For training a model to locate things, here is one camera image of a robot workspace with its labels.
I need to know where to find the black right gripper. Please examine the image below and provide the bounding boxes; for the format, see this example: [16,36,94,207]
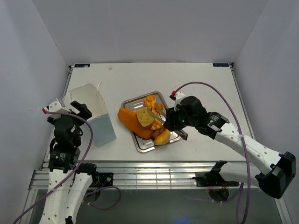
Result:
[163,104,197,132]

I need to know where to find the silver metal tongs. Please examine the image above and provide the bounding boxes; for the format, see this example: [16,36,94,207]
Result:
[147,104,188,140]

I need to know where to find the orange twisted braided bread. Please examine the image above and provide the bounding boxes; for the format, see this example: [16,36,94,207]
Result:
[143,95,163,130]

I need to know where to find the herb speckled bread slice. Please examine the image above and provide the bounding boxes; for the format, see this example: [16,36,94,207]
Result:
[136,107,155,128]

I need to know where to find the large orange long loaf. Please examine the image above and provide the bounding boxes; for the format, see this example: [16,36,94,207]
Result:
[117,107,153,140]

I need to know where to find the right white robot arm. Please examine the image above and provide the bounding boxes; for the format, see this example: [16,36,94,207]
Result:
[164,92,296,199]

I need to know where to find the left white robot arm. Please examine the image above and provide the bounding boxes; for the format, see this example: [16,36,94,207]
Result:
[40,98,99,224]

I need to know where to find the light blue paper bag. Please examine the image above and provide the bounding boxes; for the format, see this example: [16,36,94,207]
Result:
[63,83,116,147]

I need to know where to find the brown chocolate bread piece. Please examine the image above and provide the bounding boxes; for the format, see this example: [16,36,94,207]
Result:
[151,127,164,139]

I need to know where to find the golden glazed bun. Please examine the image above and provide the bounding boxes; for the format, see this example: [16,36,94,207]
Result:
[154,129,171,145]

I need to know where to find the silver metal tray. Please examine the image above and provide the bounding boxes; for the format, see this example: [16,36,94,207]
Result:
[118,91,181,153]

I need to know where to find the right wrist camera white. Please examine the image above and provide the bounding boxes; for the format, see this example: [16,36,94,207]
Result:
[170,91,186,107]

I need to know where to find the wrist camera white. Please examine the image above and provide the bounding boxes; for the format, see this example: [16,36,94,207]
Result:
[42,98,71,119]
[170,91,186,107]

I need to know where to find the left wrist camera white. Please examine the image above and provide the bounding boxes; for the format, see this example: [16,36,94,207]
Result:
[42,98,71,119]

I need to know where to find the aluminium table edge rail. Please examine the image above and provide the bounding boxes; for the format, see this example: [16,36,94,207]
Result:
[57,65,74,106]

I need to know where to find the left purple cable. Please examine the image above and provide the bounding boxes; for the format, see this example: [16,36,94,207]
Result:
[11,109,122,224]

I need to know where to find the aluminium front frame rail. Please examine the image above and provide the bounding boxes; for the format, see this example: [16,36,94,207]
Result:
[28,161,281,191]

